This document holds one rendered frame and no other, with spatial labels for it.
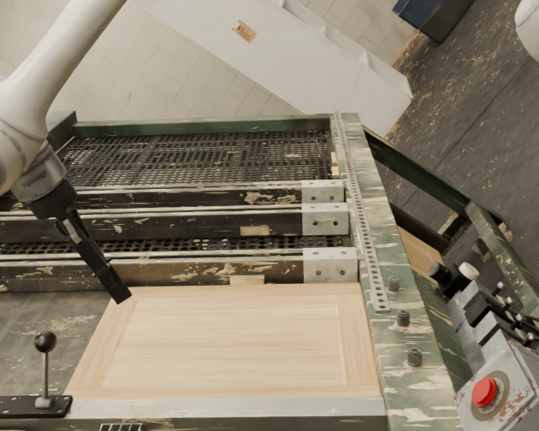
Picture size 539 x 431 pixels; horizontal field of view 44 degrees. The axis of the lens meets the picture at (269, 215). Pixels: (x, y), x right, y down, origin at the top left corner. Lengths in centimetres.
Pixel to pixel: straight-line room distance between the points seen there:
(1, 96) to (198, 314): 73
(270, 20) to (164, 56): 194
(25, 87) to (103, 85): 625
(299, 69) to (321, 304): 392
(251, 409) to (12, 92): 62
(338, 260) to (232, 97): 541
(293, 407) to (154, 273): 58
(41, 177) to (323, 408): 58
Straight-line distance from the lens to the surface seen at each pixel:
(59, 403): 122
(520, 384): 87
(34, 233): 196
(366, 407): 115
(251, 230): 183
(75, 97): 729
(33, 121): 91
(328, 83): 530
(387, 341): 130
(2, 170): 87
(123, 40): 696
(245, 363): 130
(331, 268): 155
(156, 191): 203
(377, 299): 142
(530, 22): 111
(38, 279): 168
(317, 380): 125
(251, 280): 155
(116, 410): 119
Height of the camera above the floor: 143
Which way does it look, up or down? 11 degrees down
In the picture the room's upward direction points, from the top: 59 degrees counter-clockwise
